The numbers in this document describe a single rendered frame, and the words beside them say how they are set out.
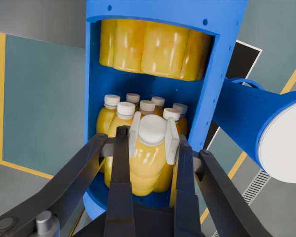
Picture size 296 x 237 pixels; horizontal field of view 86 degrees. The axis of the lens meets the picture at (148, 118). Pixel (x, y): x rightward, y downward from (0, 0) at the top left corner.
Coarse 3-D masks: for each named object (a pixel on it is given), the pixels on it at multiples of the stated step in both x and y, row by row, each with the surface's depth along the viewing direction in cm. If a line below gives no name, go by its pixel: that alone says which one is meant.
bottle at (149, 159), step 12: (144, 144) 23; (156, 144) 22; (144, 156) 23; (156, 156) 23; (132, 168) 26; (144, 168) 24; (156, 168) 25; (132, 180) 29; (144, 180) 27; (156, 180) 30; (132, 192) 34; (144, 192) 33
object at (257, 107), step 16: (224, 80) 87; (240, 80) 80; (224, 96) 74; (240, 96) 63; (256, 96) 55; (272, 96) 50; (288, 96) 45; (224, 112) 69; (240, 112) 58; (256, 112) 50; (272, 112) 45; (224, 128) 72; (240, 128) 56; (256, 128) 48; (240, 144) 59; (256, 144) 48; (256, 160) 50
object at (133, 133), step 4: (136, 112) 21; (140, 112) 22; (136, 116) 20; (136, 120) 19; (132, 124) 17; (136, 124) 17; (132, 128) 16; (136, 128) 17; (132, 132) 16; (136, 132) 16; (128, 136) 16; (132, 136) 16; (136, 136) 18; (128, 140) 16; (132, 140) 16; (132, 144) 16; (132, 148) 16; (132, 152) 16; (132, 156) 16
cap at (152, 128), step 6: (150, 114) 23; (144, 120) 22; (150, 120) 22; (156, 120) 22; (162, 120) 22; (144, 126) 21; (150, 126) 21; (156, 126) 22; (162, 126) 22; (144, 132) 21; (150, 132) 21; (156, 132) 21; (162, 132) 21; (144, 138) 21; (150, 138) 21; (156, 138) 21; (162, 138) 22
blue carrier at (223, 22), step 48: (96, 0) 22; (144, 0) 19; (192, 0) 19; (240, 0) 22; (96, 48) 35; (96, 96) 40; (144, 96) 50; (192, 96) 44; (192, 144) 28; (96, 192) 42
